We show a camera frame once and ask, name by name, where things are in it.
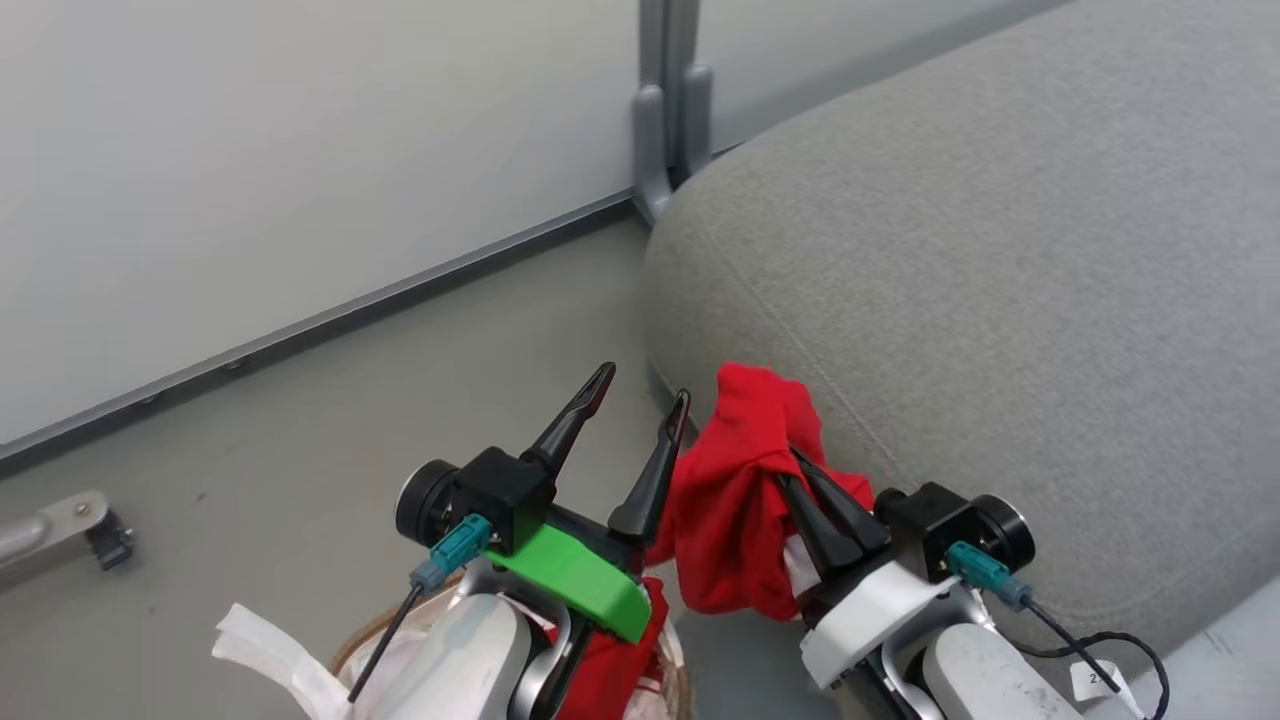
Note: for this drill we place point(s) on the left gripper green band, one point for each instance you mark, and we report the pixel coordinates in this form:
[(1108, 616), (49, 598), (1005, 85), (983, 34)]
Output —
[(575, 575)]

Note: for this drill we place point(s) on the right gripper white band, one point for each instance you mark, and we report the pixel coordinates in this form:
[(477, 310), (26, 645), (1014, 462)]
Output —
[(875, 615)]

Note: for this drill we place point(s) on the red garment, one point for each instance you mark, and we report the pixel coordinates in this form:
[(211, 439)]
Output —
[(735, 490)]

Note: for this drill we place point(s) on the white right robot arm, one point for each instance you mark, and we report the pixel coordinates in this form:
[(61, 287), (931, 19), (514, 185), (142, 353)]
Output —
[(985, 670)]

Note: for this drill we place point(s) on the woven laundry basket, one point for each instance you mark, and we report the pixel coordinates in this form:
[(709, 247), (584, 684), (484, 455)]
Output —
[(345, 655)]

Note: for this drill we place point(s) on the grey fabric sofa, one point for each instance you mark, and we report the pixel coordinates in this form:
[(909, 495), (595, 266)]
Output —
[(1000, 250)]

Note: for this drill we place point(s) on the white cloth strip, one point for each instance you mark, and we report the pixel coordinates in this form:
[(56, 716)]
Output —
[(270, 645)]

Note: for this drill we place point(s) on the black caster foot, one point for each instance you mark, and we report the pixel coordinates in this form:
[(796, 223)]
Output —
[(110, 542)]

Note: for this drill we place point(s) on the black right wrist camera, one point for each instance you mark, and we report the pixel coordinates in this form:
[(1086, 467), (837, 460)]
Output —
[(950, 520)]

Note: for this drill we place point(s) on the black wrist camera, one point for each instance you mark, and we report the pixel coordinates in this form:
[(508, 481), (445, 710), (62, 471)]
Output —
[(480, 495), (950, 520)]

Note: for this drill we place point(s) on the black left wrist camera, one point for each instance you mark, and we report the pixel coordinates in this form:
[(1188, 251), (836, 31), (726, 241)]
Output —
[(480, 495)]

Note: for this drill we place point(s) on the grey partition base rail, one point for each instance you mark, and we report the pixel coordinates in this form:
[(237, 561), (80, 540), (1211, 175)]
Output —
[(300, 330)]

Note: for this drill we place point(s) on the grey metal partition post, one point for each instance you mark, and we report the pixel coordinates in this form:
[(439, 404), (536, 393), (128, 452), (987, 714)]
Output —
[(668, 100)]

